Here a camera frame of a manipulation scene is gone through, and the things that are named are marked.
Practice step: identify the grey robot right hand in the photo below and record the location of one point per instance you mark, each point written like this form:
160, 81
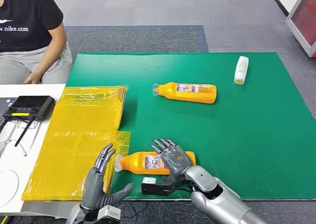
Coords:
175, 162

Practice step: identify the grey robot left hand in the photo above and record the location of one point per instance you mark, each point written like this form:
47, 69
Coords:
92, 189

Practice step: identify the orange bottle with clear cap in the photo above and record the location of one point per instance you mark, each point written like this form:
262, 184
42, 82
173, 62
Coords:
136, 163
192, 96

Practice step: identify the person's left forearm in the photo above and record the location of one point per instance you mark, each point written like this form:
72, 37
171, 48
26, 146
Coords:
53, 53

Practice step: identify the white plastic bottle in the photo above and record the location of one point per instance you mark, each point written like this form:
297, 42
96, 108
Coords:
241, 70

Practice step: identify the yellow film-wrapped flat box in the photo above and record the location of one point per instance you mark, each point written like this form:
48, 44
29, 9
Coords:
74, 134

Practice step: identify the green table mat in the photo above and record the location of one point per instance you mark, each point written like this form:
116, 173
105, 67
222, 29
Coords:
246, 134

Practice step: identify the black controller with antennas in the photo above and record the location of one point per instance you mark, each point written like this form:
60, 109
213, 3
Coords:
32, 104

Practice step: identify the person's left hand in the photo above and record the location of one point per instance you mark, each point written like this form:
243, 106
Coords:
33, 78

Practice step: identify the dark laptop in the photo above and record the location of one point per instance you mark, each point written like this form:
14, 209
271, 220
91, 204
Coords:
3, 104

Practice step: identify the person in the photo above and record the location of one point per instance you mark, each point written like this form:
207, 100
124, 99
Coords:
24, 6

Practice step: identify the white cabinet with red panel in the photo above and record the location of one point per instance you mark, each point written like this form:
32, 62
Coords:
305, 19

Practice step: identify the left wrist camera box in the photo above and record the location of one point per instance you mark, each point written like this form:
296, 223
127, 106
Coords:
108, 214

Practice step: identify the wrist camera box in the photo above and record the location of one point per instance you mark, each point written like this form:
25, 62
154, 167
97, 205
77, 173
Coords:
108, 214
154, 188

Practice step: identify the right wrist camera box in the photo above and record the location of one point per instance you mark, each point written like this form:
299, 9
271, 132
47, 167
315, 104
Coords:
154, 188

